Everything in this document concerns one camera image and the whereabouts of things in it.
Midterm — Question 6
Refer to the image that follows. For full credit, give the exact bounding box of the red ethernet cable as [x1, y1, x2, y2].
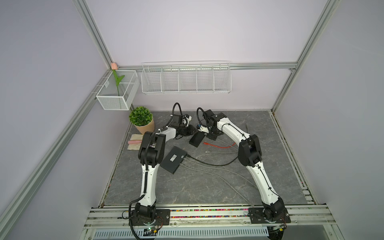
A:
[202, 140, 237, 149]

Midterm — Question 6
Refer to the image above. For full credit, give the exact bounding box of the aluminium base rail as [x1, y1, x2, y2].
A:
[80, 205, 344, 240]

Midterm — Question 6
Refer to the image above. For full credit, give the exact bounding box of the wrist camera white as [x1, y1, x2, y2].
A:
[197, 124, 210, 134]
[182, 114, 192, 127]

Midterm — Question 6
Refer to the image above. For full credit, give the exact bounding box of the white wire basket small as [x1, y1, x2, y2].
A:
[96, 70, 140, 111]

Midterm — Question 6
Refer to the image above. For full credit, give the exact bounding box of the black ribbed network switch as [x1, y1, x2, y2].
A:
[189, 132, 206, 148]

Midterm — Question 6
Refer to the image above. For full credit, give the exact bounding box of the green plant in beige pot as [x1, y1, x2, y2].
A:
[129, 106, 155, 134]

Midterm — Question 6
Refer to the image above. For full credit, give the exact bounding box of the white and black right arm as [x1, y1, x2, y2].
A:
[196, 107, 289, 224]

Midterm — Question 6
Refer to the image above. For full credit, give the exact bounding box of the pink tulip artificial flower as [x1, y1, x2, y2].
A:
[111, 63, 125, 96]

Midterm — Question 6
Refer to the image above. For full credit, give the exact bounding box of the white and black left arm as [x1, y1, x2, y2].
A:
[129, 103, 197, 224]

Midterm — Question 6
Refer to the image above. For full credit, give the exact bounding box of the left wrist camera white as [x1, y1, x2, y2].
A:
[182, 114, 192, 127]

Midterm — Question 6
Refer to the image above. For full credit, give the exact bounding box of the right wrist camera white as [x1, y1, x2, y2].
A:
[197, 124, 210, 134]

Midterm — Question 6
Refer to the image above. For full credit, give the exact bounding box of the white wire shelf wide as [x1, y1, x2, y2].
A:
[141, 61, 232, 94]

